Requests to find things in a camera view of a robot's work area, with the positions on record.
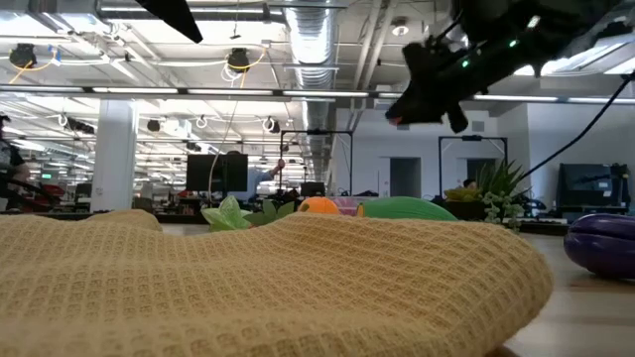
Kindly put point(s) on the person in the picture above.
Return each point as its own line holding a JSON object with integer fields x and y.
{"x": 10, "y": 163}
{"x": 470, "y": 184}
{"x": 258, "y": 181}

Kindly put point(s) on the small black monitor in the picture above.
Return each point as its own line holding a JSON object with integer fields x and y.
{"x": 312, "y": 189}

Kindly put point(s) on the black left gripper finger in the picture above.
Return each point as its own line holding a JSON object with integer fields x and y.
{"x": 173, "y": 12}

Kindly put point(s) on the magenta striped toy onion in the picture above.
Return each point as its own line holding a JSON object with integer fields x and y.
{"x": 344, "y": 204}

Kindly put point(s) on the large black screen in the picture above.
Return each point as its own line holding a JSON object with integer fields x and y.
{"x": 585, "y": 186}

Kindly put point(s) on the orange toy fruit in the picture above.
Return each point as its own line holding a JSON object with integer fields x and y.
{"x": 320, "y": 205}

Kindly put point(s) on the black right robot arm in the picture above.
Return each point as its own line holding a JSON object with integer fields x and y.
{"x": 575, "y": 25}

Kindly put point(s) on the black frame stand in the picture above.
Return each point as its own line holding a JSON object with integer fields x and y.
{"x": 317, "y": 132}
{"x": 471, "y": 138}

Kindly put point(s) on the long ceiling light strip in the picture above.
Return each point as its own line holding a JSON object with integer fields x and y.
{"x": 228, "y": 91}

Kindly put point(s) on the potted succulent plant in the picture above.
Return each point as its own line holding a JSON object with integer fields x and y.
{"x": 464, "y": 210}

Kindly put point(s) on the black ceiling-hung device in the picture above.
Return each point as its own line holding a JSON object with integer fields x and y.
{"x": 23, "y": 54}
{"x": 238, "y": 59}

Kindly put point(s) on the light green toy lettuce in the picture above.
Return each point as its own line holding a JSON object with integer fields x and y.
{"x": 225, "y": 215}

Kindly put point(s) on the green toy papaya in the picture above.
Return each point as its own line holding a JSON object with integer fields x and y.
{"x": 407, "y": 209}

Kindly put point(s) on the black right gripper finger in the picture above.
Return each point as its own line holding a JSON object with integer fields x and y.
{"x": 421, "y": 111}
{"x": 414, "y": 91}

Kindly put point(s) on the pink toy fruit cube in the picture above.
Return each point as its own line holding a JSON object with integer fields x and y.
{"x": 394, "y": 121}

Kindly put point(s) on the white pillar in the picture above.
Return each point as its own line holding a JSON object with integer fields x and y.
{"x": 114, "y": 158}

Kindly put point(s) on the black monitor back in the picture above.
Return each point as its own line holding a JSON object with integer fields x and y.
{"x": 203, "y": 173}

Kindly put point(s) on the silver ceiling duct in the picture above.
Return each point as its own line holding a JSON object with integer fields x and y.
{"x": 312, "y": 49}

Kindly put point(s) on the purple toy eggplant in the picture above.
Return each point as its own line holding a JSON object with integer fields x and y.
{"x": 600, "y": 245}

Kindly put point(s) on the yellow waffle cloth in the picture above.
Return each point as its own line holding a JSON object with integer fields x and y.
{"x": 248, "y": 287}

